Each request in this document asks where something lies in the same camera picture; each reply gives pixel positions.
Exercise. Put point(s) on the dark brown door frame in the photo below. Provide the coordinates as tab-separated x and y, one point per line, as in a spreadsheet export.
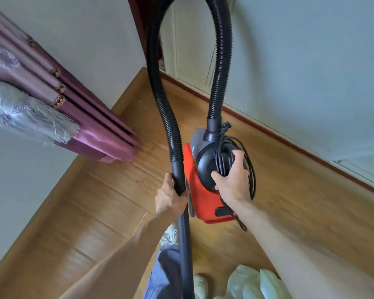
140	15

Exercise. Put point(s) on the red and grey vacuum cleaner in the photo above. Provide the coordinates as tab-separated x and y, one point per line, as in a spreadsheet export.
202	196

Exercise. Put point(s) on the person's left hand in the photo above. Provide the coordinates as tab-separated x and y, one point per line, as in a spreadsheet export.
166	199

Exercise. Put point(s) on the purple curtain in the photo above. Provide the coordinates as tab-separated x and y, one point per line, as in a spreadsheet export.
96	133

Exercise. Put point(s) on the white sheer lace curtain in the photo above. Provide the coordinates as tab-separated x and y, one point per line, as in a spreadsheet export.
25	112

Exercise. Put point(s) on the white shoe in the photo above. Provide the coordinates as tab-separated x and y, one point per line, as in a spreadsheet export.
201	287
170	235

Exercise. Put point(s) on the white plastic bag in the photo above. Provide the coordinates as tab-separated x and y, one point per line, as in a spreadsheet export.
252	283

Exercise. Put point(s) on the person's right thumb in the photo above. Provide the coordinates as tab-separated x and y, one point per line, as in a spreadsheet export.
217	180

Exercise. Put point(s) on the blue trousers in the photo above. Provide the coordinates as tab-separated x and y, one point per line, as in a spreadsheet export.
163	274

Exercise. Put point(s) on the person's right forearm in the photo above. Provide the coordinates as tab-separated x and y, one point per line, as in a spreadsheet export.
286	255

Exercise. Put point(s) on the white panel door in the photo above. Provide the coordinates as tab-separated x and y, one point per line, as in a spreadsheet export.
190	43

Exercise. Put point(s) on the person's right hand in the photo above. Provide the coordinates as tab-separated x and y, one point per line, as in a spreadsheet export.
235	183

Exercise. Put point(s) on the person's left thumb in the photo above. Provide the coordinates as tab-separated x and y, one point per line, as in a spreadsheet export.
169	180

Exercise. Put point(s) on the brown wooden skirting board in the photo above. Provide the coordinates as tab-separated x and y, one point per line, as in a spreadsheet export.
299	151

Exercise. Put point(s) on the person's left forearm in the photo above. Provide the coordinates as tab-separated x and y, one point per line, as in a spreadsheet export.
124	261

